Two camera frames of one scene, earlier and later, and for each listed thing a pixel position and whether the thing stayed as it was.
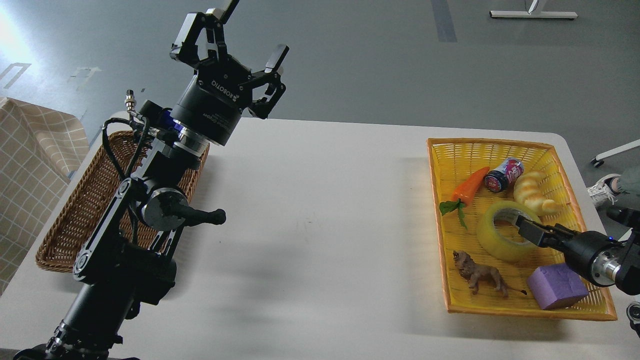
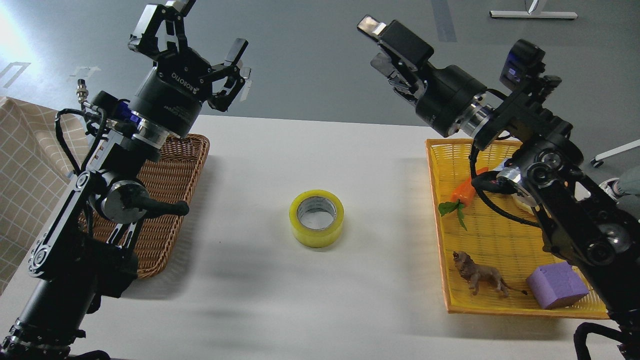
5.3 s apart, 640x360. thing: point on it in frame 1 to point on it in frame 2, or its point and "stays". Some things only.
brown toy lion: (474, 273) stays
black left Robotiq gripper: (210, 104) to (173, 95)
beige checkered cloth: (40, 146) stays
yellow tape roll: (497, 246) to (316, 218)
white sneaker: (606, 189) stays
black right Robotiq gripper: (579, 249) to (449, 91)
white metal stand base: (530, 13) stays
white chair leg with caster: (598, 161) stays
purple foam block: (553, 285) stays
